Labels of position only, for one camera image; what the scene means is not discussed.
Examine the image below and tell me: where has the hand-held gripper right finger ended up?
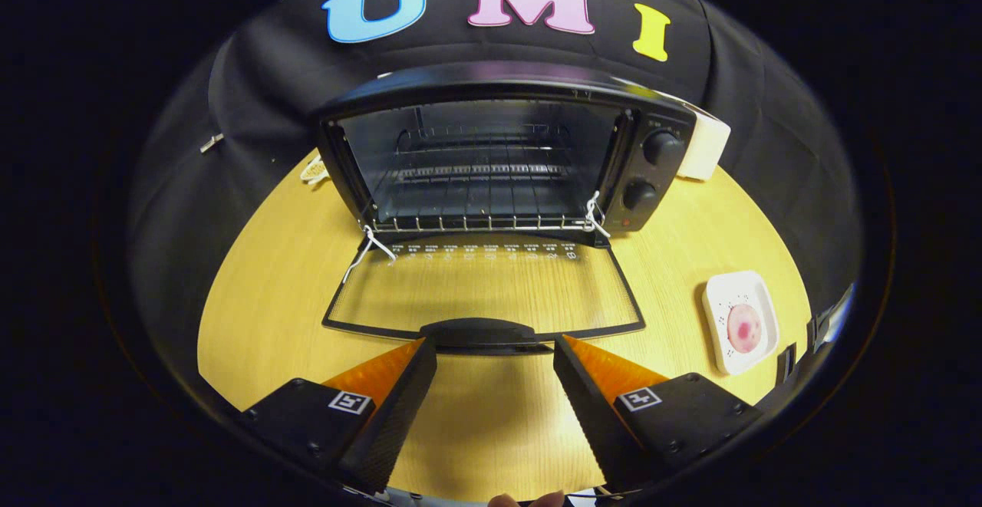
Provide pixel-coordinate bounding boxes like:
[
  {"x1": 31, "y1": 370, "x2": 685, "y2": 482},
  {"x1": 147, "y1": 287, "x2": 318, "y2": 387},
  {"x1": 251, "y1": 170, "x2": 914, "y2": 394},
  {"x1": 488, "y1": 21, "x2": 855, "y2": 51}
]
[{"x1": 552, "y1": 334, "x2": 764, "y2": 494}]

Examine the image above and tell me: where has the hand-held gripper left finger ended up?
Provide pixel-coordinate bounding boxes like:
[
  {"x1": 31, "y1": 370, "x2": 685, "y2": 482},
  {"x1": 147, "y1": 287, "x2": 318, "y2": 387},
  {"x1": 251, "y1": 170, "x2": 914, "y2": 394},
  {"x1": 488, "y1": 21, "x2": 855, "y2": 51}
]
[{"x1": 236, "y1": 336, "x2": 439, "y2": 496}]

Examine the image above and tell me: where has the pink round food slice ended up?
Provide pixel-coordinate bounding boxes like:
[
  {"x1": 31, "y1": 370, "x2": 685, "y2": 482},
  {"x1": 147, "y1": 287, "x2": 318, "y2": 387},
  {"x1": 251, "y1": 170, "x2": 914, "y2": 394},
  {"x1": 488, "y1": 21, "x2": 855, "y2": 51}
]
[{"x1": 727, "y1": 304, "x2": 764, "y2": 353}]

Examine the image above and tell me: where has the white square plate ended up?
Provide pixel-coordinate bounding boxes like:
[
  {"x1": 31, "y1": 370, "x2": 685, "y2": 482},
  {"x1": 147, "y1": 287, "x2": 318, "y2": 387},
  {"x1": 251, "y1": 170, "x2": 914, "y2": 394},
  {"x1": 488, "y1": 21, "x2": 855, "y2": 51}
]
[{"x1": 701, "y1": 270, "x2": 781, "y2": 377}]

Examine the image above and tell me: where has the black toaster oven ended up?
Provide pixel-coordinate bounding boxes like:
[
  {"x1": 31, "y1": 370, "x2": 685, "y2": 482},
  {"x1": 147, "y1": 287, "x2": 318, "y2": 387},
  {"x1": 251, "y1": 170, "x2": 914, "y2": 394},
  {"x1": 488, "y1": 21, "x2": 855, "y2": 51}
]
[{"x1": 311, "y1": 61, "x2": 699, "y2": 356}]

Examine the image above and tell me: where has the cream white box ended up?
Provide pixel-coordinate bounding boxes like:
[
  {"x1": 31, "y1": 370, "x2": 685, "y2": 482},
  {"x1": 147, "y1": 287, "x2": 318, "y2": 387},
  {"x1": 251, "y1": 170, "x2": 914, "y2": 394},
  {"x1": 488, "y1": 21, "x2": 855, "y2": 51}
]
[{"x1": 675, "y1": 103, "x2": 732, "y2": 183}]

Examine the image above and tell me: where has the white string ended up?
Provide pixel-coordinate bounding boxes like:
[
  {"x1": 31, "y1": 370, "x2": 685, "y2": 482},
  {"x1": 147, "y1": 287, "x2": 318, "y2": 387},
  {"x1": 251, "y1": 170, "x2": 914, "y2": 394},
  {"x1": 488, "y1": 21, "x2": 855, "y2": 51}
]
[
  {"x1": 583, "y1": 191, "x2": 612, "y2": 239},
  {"x1": 341, "y1": 225, "x2": 398, "y2": 285}
]

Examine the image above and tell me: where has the metal wire oven rack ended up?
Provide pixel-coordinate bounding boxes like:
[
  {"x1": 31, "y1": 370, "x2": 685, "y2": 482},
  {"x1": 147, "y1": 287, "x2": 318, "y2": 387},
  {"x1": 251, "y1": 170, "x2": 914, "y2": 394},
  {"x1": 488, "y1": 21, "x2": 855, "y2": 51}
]
[{"x1": 361, "y1": 166, "x2": 607, "y2": 233}]

